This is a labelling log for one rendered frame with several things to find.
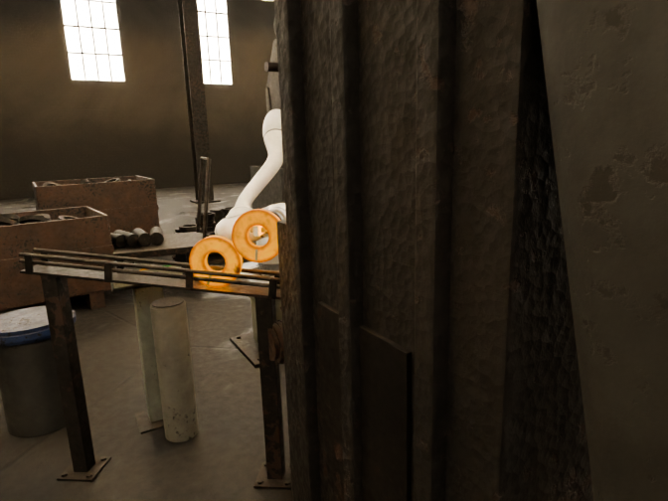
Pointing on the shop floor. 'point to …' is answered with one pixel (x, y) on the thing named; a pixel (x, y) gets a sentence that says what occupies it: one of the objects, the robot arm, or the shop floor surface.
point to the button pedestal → (153, 417)
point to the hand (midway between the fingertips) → (257, 230)
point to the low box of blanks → (35, 236)
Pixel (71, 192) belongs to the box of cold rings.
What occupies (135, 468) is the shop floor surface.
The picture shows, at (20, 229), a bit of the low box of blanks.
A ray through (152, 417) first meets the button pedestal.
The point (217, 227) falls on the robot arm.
